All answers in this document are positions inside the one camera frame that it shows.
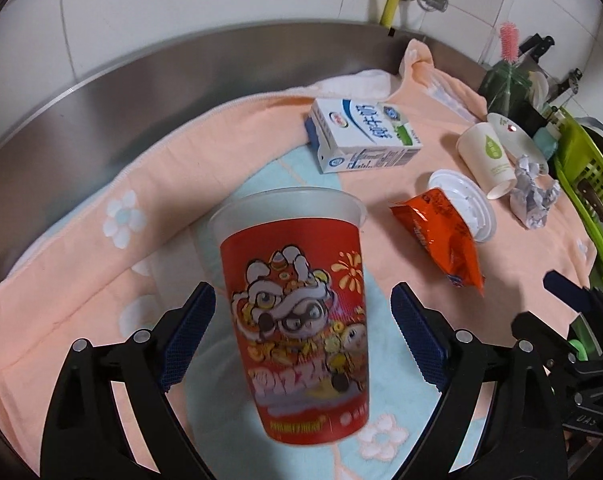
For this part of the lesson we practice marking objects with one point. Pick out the peach floral towel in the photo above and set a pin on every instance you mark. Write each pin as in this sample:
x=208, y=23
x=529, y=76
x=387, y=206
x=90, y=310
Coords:
x=131, y=270

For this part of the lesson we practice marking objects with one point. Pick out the white plastic lid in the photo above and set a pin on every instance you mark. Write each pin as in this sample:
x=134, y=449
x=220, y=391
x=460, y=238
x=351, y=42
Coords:
x=474, y=205

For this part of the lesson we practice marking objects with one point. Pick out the green dish rack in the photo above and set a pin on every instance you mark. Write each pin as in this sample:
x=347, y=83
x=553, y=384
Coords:
x=581, y=170

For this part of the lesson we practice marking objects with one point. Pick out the green glass jar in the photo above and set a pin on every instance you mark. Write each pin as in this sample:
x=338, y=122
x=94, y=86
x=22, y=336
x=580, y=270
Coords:
x=501, y=85

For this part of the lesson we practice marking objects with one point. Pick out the crumpled white paper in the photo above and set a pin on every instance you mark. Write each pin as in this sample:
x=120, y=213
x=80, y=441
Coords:
x=531, y=195

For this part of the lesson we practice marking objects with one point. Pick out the white blue milk carton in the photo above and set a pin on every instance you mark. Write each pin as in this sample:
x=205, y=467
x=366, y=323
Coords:
x=361, y=130

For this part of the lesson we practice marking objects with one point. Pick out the white plate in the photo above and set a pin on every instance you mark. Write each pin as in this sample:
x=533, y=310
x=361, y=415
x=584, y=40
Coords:
x=524, y=139

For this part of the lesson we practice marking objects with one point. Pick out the white paper cup green leaf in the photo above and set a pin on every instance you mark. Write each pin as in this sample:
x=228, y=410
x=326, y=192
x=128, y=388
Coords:
x=486, y=155

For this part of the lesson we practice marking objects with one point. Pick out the orange snack packet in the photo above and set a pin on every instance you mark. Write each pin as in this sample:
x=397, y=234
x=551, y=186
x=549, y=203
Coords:
x=441, y=240

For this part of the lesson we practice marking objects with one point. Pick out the red printed plastic cup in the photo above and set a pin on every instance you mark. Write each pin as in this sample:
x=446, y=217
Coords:
x=296, y=320

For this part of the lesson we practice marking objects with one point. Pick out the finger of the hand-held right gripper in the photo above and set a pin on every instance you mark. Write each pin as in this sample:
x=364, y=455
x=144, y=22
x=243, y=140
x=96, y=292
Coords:
x=571, y=291
x=536, y=337

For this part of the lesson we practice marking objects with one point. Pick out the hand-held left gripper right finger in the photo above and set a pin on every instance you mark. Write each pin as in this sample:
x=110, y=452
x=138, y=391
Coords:
x=421, y=335

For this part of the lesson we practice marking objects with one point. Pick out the teal soap bottle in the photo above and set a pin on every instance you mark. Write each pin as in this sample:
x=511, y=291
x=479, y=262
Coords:
x=546, y=140

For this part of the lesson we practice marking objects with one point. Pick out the black utensil holder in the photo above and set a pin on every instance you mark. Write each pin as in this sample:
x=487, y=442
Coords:
x=531, y=115

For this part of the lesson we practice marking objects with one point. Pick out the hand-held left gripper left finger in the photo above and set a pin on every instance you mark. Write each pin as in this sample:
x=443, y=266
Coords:
x=186, y=340

